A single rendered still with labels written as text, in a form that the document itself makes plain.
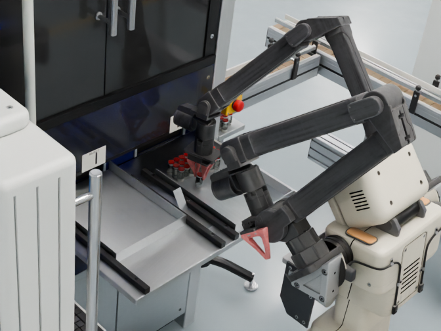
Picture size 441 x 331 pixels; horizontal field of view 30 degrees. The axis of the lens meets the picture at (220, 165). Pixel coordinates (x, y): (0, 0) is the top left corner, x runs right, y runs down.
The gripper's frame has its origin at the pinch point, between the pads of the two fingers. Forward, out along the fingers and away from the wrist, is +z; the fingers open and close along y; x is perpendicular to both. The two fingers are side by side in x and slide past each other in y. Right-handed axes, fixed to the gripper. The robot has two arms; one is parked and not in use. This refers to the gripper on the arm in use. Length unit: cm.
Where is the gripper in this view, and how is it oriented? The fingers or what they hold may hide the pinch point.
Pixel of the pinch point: (200, 175)
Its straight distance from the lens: 250.2
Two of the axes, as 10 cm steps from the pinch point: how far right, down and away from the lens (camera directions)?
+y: -8.7, -3.5, 3.5
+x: -4.8, 4.5, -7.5
